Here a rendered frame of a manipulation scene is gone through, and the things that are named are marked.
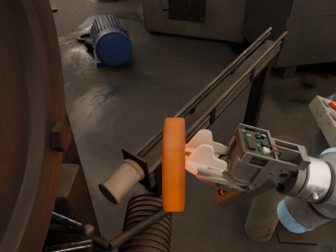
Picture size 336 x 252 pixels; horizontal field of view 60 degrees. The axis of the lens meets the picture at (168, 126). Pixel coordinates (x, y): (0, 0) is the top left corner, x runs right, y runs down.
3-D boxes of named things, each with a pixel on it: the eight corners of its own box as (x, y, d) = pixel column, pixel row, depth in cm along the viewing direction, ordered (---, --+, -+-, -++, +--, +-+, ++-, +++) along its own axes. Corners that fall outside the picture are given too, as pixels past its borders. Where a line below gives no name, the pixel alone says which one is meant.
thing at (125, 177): (101, 195, 67) (95, 180, 63) (128, 169, 72) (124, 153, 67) (119, 209, 64) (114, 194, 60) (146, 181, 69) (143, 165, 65)
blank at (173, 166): (165, 211, 54) (183, 211, 54) (160, 212, 39) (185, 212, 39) (167, 130, 59) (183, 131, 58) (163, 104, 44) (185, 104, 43)
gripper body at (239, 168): (235, 120, 47) (302, 138, 49) (215, 156, 53) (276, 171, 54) (242, 153, 41) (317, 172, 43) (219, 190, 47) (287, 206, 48)
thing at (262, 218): (246, 242, 125) (275, 158, 92) (242, 217, 134) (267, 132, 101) (274, 243, 125) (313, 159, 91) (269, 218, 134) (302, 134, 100)
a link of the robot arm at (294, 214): (318, 209, 66) (355, 189, 57) (297, 244, 59) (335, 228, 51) (290, 184, 68) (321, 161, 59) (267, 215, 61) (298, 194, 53)
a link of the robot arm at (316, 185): (296, 177, 55) (310, 214, 49) (274, 172, 54) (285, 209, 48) (320, 150, 50) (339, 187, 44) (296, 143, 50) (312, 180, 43)
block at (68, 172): (43, 263, 62) (2, 194, 47) (56, 229, 68) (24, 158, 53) (93, 266, 62) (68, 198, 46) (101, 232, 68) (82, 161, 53)
